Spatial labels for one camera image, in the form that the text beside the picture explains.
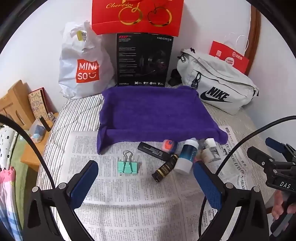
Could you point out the wooden headboard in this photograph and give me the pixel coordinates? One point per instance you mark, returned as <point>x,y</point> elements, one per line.
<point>253,39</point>

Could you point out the person's right hand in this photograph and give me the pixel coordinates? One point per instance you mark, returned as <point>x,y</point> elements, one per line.
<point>278,206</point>

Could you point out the white charger cube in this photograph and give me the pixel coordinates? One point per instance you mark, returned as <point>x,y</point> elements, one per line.
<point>211,142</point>

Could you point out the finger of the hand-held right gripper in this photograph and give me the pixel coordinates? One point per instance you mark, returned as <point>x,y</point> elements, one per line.
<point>276,144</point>
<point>257,155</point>

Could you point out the patterned notebook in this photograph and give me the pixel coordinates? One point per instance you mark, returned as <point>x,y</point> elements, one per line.
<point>38,103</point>

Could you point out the purple towel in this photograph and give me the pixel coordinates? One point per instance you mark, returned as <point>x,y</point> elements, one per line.
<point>152,111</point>

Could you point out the green binder clip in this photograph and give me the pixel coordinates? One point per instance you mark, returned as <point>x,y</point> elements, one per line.
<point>128,165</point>

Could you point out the small black stick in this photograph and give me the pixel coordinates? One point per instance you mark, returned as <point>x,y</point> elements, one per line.
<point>45,124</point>

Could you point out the colourful printed cloth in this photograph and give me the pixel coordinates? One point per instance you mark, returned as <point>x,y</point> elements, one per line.
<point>7,180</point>

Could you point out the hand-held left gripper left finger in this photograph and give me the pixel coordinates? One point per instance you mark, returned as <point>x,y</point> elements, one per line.
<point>83,183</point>

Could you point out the white plastic shopping bag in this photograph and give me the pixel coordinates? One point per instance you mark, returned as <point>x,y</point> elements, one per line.
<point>78,53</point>

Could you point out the red gift bag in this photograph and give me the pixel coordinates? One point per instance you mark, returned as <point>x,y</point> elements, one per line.
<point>136,16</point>

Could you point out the wooden nightstand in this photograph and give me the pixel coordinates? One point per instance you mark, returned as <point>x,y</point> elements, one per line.
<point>16,102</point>

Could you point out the small white bottle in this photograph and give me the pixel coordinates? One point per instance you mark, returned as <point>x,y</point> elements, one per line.
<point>208,155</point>

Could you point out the white waist bag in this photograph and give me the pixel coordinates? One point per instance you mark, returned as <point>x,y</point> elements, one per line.
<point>215,76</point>

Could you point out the black and gold tube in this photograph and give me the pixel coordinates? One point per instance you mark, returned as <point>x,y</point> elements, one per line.
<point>164,170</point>

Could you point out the orange floss container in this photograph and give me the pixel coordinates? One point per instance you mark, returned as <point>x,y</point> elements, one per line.
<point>170,146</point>

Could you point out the blue translucent box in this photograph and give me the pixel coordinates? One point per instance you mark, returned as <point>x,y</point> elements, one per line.
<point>38,134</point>

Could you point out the black headset box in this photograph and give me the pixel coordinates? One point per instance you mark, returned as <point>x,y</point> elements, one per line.
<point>143,60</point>

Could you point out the newspaper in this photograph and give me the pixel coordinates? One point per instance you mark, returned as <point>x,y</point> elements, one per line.
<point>129,199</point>

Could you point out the blue and white bottle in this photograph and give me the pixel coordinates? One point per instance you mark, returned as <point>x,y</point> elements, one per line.
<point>186,156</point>

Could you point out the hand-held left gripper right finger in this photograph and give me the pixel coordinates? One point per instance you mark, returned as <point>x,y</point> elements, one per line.
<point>208,185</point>

